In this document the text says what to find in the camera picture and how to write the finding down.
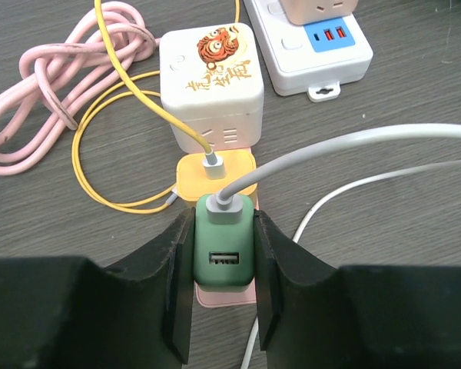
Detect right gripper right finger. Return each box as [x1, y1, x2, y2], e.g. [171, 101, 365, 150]
[254, 211, 461, 368]

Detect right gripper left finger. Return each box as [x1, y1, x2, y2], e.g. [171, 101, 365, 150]
[0, 209, 196, 368]

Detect pink power strip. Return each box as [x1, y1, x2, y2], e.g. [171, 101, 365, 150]
[194, 148, 257, 308]

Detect green plug adapter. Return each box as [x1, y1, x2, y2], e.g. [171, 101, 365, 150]
[193, 194, 254, 292]

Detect white thin cable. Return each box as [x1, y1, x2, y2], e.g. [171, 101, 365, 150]
[206, 122, 461, 369]

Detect yellow charging cable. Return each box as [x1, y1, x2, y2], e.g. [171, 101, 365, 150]
[71, 0, 241, 215]

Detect yellow charger block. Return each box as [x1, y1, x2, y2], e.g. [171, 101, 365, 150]
[176, 148, 257, 207]

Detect pink cord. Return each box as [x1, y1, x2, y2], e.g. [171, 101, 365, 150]
[0, 1, 161, 177]

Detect white cube socket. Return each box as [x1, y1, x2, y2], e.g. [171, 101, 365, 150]
[158, 22, 264, 151]

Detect white multicolour power strip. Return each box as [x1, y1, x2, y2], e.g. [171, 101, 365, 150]
[244, 1, 373, 102]

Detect pink cube socket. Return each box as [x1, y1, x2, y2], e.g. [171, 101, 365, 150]
[280, 0, 359, 25]

